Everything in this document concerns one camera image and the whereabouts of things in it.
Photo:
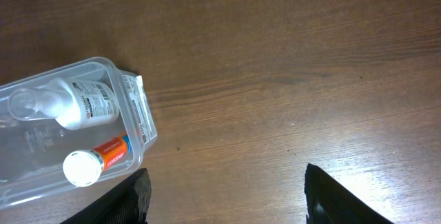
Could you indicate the clear plastic container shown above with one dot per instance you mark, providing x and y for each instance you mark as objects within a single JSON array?
[{"x": 33, "y": 152}]

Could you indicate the white spray bottle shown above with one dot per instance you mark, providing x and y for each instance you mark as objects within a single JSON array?
[{"x": 73, "y": 103}]

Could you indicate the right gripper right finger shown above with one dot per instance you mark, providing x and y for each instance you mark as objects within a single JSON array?
[{"x": 329, "y": 202}]

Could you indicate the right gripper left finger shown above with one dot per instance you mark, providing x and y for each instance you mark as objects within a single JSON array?
[{"x": 126, "y": 203}]

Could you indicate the orange tube white cap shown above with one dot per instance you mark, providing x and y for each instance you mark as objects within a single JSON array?
[{"x": 83, "y": 168}]

